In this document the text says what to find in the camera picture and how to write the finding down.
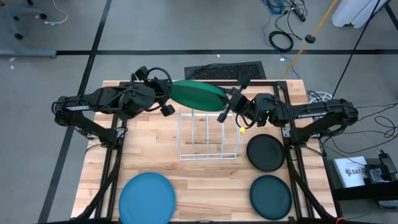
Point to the grey keyboard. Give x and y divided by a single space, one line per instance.
388 204

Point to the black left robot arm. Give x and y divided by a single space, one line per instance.
102 98

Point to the black cart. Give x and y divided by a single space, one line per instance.
357 194

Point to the black round puck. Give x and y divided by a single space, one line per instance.
310 39

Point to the black power strip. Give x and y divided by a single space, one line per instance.
300 15

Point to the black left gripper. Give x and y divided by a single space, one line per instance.
161 88

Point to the grey foot bar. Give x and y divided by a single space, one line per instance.
28 53

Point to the black floor mat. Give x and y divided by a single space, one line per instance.
224 71

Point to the yellow tag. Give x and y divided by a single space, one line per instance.
242 130

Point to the white printed booklet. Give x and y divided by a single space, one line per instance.
348 174

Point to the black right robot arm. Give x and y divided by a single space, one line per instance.
323 113

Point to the black device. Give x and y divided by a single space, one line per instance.
385 168

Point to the office chair base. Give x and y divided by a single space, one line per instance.
18 36

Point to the black plate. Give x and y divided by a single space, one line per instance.
265 152

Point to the white bag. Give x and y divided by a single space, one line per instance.
351 14

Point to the green plate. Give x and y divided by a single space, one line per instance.
199 96

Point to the black metal table frame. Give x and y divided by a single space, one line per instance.
264 83

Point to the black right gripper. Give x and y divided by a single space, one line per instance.
239 101

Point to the dark teal plate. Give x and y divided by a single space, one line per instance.
270 197

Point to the blue plate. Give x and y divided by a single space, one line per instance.
146 199

